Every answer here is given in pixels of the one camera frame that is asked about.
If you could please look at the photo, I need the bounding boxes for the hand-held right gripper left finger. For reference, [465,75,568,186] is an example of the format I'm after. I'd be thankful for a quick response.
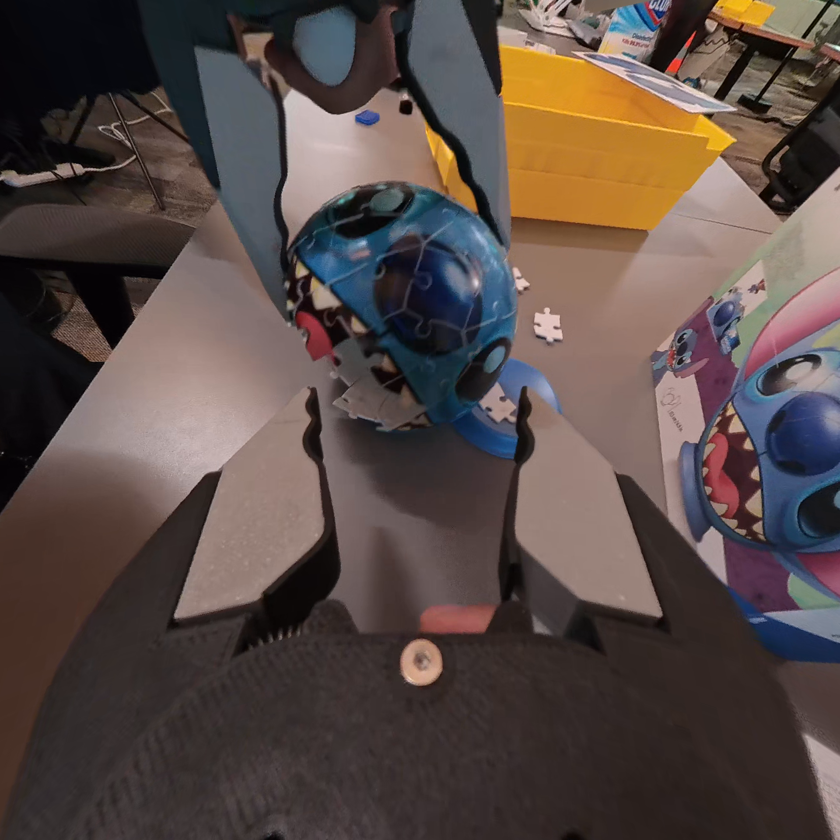
[172,386,343,624]

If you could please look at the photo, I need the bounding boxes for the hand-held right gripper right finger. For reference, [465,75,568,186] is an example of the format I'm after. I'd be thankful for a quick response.
[499,386,665,634]

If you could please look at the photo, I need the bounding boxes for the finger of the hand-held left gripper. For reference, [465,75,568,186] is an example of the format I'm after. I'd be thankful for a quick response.
[392,0,514,252]
[171,46,293,324]

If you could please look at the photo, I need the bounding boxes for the blue round ball stand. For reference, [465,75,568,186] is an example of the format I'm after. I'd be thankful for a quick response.
[453,360,564,460]

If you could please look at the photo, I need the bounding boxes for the blue puzzle ball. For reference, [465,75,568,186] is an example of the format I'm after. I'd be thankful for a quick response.
[282,180,519,434]

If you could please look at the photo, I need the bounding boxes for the colourful cartoon puzzle box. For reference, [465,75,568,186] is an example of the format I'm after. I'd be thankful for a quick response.
[650,197,840,660]

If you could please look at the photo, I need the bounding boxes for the person's left hand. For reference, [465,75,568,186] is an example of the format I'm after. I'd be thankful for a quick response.
[266,13,404,117]

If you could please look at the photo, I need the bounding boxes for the person's right hand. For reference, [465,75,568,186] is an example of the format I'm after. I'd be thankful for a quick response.
[420,604,500,634]

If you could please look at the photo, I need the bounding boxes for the black stand legs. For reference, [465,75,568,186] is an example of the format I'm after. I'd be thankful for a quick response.
[66,92,191,212]

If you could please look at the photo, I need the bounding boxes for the yellow plastic bin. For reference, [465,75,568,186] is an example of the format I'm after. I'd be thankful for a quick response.
[425,45,737,232]

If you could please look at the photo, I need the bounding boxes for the disinfecting wipes pack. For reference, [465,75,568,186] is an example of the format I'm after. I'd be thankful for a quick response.
[598,0,660,59]

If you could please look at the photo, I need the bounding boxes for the white blue instruction leaflet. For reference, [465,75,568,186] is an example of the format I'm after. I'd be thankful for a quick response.
[572,50,737,116]

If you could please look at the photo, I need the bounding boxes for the white power strip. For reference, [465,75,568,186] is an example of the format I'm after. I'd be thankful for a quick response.
[0,163,86,189]

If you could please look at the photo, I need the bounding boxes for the small yellow bin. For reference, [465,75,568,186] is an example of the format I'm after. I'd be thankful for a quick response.
[712,0,777,27]

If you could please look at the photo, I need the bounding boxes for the wooden background table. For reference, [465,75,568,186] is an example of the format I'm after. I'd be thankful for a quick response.
[709,7,840,109]

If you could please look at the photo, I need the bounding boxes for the black chair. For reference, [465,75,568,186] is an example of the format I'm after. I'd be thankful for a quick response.
[760,98,840,214]

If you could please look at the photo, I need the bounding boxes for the white cable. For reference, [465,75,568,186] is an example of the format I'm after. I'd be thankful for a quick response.
[98,98,175,173]

